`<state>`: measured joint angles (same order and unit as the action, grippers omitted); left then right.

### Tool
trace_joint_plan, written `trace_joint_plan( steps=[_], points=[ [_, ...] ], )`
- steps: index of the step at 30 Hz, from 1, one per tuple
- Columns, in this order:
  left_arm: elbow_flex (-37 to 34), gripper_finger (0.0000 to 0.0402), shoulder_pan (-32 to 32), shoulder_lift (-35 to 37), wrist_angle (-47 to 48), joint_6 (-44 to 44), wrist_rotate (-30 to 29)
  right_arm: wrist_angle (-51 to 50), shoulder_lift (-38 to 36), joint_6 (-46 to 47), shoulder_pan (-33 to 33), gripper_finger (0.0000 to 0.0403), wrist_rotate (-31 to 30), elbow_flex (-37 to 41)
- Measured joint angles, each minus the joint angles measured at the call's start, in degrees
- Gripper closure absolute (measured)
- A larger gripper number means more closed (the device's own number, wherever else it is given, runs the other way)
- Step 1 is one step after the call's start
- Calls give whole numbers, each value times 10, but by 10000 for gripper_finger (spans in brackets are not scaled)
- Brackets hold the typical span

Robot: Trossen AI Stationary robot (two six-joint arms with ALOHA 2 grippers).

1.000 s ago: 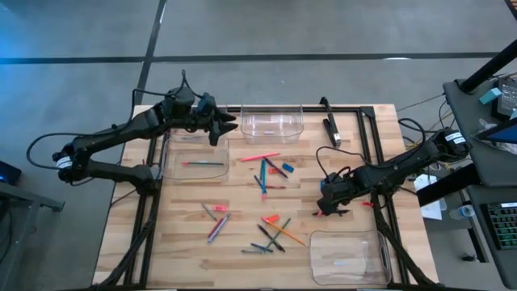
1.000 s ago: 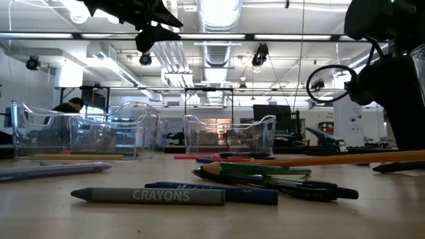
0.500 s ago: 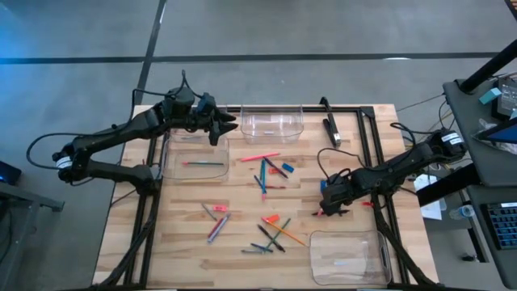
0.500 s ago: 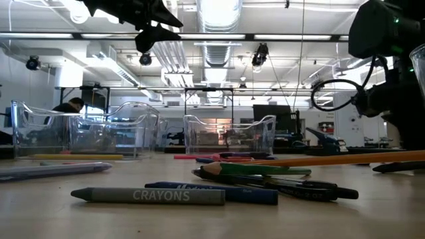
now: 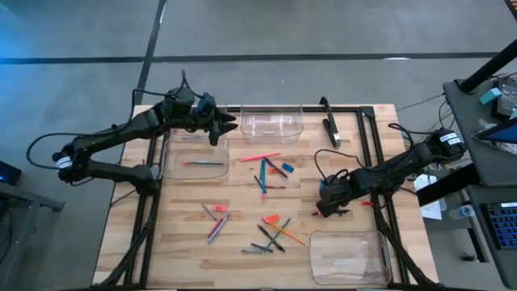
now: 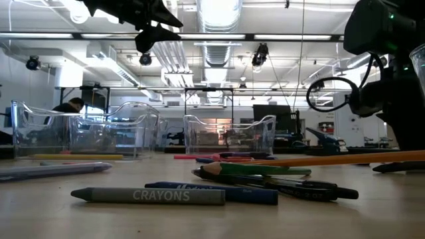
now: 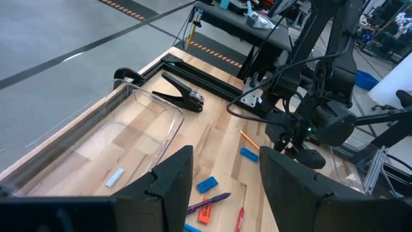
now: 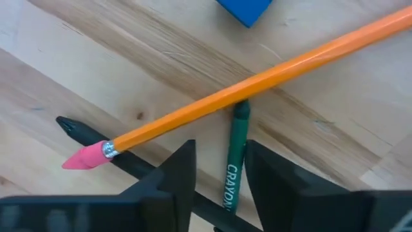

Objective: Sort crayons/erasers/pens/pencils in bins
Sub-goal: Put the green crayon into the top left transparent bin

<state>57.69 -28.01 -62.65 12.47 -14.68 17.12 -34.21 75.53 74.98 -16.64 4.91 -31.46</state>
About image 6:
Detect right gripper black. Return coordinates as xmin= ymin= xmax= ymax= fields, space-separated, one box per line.
xmin=377 ymin=49 xmax=425 ymax=152

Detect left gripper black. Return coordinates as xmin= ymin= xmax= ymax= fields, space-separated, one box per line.
xmin=78 ymin=0 xmax=184 ymax=54

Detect orange pencil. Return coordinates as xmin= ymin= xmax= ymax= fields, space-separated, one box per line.
xmin=244 ymin=149 xmax=425 ymax=167

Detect bright green pencil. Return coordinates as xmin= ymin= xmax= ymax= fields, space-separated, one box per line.
xmin=199 ymin=161 xmax=312 ymax=177

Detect dark purple pen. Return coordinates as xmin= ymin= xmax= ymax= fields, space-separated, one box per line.
xmin=218 ymin=151 xmax=272 ymax=159

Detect yellow pencil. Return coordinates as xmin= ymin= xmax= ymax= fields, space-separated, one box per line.
xmin=32 ymin=153 xmax=124 ymax=161

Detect white ceiling pipes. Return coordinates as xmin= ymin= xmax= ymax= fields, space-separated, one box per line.
xmin=151 ymin=39 xmax=195 ymax=89

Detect long ceiling light fixture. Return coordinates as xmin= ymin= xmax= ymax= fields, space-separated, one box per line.
xmin=88 ymin=42 xmax=163 ymax=102

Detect clear plastic bin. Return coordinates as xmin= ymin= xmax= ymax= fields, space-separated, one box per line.
xmin=68 ymin=112 xmax=169 ymax=155
xmin=11 ymin=99 xmax=161 ymax=160
xmin=408 ymin=43 xmax=425 ymax=110
xmin=183 ymin=114 xmax=277 ymax=156

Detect black spring clamp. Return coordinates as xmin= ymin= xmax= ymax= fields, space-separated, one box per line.
xmin=305 ymin=127 xmax=348 ymax=155

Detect background dark machine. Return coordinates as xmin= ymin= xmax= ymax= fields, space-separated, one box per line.
xmin=165 ymin=127 xmax=185 ymax=147

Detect black gel pen with clip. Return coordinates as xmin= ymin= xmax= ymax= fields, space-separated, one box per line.
xmin=191 ymin=168 xmax=360 ymax=202

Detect pink pen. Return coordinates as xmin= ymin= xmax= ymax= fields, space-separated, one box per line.
xmin=173 ymin=154 xmax=215 ymax=160

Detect large black monitor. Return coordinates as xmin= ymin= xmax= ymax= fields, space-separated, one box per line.
xmin=252 ymin=104 xmax=293 ymax=133

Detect grey crayon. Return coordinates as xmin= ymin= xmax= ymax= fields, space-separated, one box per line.
xmin=70 ymin=187 xmax=226 ymax=206

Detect lavender pen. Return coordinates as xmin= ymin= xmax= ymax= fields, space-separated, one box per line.
xmin=0 ymin=161 xmax=114 ymax=183

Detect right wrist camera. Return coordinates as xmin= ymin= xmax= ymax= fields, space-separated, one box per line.
xmin=347 ymin=81 xmax=388 ymax=118

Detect silver ventilation duct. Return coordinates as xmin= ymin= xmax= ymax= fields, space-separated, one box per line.
xmin=195 ymin=0 xmax=243 ymax=107

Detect black overhead camera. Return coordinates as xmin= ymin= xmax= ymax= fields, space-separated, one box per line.
xmin=250 ymin=42 xmax=270 ymax=67

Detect thin hanging cable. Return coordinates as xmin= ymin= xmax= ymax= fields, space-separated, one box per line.
xmin=292 ymin=0 xmax=305 ymax=112

